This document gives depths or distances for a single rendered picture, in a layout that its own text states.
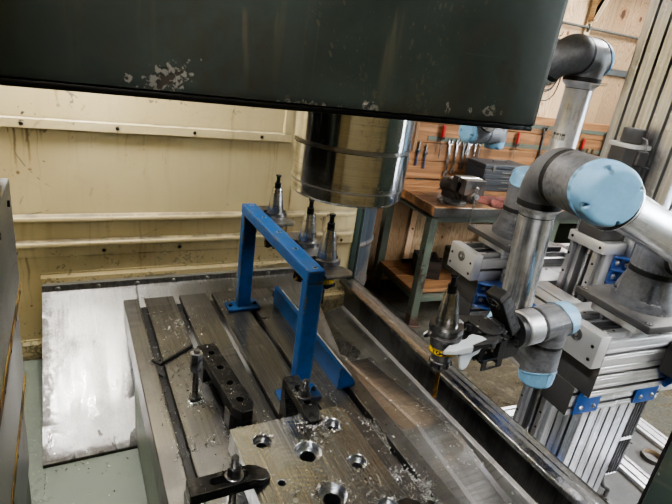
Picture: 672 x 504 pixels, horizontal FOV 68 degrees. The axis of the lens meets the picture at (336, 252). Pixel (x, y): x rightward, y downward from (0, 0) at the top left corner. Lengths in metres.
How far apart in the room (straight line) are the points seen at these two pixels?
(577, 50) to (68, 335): 1.72
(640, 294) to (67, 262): 1.61
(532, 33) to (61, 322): 1.46
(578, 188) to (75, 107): 1.29
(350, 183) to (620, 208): 0.56
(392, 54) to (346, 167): 0.15
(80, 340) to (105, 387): 0.18
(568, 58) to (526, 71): 1.04
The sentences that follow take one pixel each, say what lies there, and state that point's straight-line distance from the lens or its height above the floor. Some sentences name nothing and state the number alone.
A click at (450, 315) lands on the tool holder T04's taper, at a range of 0.91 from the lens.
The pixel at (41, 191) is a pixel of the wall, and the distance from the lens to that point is 1.68.
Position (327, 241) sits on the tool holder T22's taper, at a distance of 1.08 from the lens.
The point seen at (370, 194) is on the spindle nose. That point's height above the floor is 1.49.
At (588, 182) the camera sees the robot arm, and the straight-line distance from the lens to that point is 0.99.
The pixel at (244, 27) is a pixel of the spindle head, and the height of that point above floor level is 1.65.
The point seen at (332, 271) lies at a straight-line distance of 1.07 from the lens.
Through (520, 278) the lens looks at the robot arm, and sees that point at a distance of 1.19.
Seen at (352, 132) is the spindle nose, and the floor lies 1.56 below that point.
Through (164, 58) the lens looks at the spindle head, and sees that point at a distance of 0.48.
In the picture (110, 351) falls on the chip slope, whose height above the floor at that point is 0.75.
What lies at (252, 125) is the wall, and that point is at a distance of 1.70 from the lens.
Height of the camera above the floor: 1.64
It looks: 21 degrees down
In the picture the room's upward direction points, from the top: 8 degrees clockwise
